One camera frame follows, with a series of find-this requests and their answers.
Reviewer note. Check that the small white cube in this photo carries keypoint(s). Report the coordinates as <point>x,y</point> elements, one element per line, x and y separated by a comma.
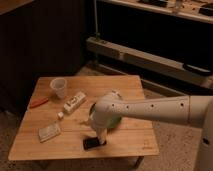
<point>60,115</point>

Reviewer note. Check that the wooden table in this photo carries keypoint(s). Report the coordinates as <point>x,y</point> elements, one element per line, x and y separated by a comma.
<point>131,138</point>

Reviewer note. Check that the white sponge pad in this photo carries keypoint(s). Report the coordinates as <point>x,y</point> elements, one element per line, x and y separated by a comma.
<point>49,132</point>

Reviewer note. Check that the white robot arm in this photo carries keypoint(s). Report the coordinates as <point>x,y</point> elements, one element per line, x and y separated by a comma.
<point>195,111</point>

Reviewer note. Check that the black object on shelf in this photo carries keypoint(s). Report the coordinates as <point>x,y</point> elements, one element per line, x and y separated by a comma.
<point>196,71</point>

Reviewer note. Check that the black eraser block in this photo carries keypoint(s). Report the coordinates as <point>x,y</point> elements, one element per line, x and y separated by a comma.
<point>91,142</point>

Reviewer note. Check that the green ceramic bowl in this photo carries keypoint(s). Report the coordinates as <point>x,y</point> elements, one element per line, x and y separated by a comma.
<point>112,123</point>

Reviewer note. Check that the metal shelf rail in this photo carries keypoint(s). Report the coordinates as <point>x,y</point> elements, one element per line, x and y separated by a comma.
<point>148,61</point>

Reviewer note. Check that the translucent plastic cup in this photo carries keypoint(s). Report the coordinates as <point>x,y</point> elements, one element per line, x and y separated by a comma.
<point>59,87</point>

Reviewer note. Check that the orange marker pen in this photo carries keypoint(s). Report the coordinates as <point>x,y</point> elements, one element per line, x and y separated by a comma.
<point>39,102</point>

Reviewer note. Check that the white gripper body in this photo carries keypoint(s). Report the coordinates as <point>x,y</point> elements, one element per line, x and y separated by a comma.
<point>101,134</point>

